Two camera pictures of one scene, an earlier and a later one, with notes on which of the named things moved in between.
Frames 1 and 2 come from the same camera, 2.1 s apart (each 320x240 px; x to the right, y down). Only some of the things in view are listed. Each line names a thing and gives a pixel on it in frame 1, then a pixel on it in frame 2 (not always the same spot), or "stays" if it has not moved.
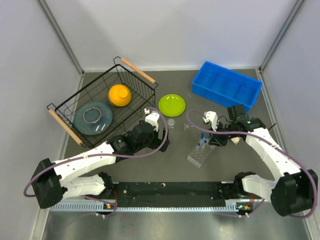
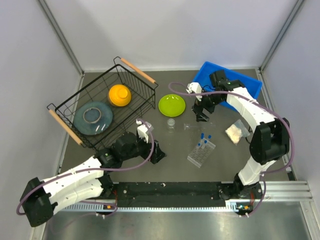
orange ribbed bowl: x=120 y=95 stays
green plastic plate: x=171 y=105 stays
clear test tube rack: x=199 y=155 stays
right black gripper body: x=222 y=139 -> x=208 y=102
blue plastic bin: x=226 y=87 stays
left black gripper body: x=159 y=141 -> x=153 y=157
